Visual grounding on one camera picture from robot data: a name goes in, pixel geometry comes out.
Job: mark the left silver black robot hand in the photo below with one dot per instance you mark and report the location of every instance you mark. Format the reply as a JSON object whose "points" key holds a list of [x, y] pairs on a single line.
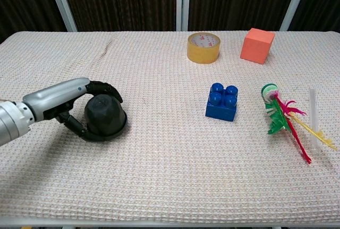
{"points": [[53, 98]]}

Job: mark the black dome-shaped object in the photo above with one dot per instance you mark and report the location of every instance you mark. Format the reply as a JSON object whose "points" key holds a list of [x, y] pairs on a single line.
{"points": [[105, 114]]}

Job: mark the beige woven table cloth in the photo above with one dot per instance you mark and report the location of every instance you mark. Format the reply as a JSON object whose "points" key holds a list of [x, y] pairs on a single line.
{"points": [[159, 160]]}

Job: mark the yellow packing tape roll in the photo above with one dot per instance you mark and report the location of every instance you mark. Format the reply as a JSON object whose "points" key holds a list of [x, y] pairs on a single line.
{"points": [[203, 53]]}

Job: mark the blue studded building block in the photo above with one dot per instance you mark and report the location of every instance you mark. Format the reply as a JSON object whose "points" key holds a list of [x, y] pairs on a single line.
{"points": [[220, 110]]}

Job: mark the orange foam cube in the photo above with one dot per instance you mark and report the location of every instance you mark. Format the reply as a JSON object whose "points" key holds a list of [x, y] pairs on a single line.
{"points": [[255, 48]]}

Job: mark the colourful feather shuttlecock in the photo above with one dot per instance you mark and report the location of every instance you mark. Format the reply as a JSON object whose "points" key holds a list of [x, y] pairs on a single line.
{"points": [[276, 117]]}

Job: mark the clear plastic straw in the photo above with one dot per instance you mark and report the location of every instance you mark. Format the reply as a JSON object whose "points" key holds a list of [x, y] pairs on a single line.
{"points": [[314, 117]]}

